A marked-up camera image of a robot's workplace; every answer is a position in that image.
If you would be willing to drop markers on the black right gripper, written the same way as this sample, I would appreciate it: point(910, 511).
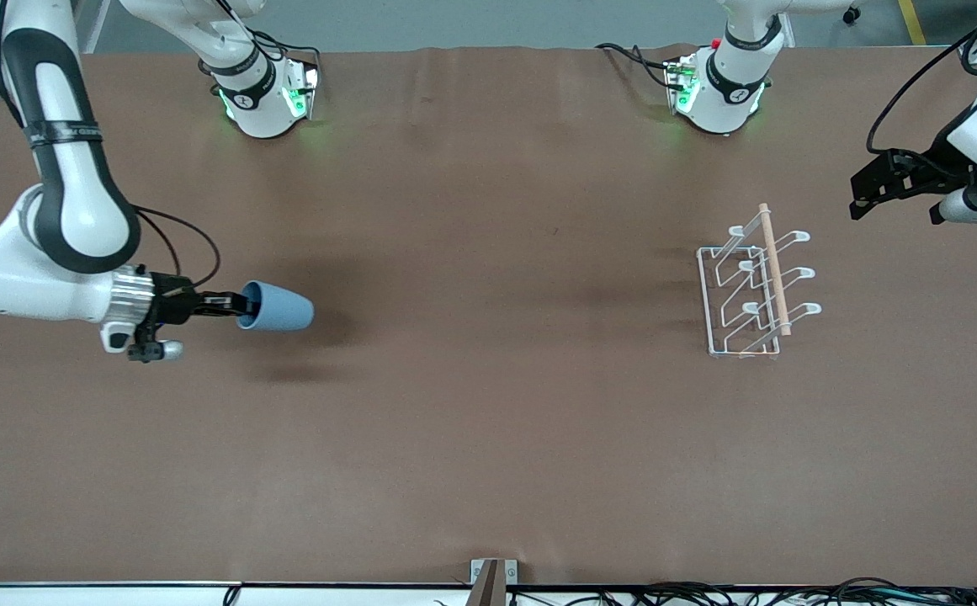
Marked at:
point(172, 303)

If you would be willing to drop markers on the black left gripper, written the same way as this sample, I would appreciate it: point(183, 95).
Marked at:
point(941, 157)

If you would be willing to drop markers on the blue plastic cup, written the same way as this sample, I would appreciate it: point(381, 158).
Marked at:
point(282, 310)

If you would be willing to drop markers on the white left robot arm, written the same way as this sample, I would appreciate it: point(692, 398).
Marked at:
point(732, 84)

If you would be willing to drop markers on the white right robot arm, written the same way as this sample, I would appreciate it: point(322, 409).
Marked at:
point(76, 210)

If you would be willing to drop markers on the black caster wheel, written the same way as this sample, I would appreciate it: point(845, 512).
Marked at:
point(852, 13)

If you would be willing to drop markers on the brown wooden post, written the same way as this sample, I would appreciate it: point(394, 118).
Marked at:
point(488, 589)

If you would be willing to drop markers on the grey metal bracket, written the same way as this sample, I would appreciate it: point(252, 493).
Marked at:
point(512, 572)

